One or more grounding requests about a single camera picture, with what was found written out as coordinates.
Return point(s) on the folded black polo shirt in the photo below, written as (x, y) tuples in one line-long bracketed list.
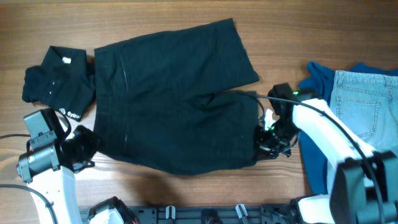
[(64, 81)]

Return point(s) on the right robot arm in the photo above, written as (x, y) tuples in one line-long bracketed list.
[(364, 187)]

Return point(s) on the light blue jeans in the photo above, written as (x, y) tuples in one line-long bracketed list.
[(367, 104)]

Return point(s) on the black shorts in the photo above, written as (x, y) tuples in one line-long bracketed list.
[(167, 100)]

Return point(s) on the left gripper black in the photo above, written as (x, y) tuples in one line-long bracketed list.
[(95, 142)]

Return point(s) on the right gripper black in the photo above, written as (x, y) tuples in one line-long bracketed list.
[(271, 152)]

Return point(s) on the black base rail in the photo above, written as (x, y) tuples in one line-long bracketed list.
[(275, 213)]

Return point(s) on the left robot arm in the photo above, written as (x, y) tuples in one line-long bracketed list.
[(55, 154)]

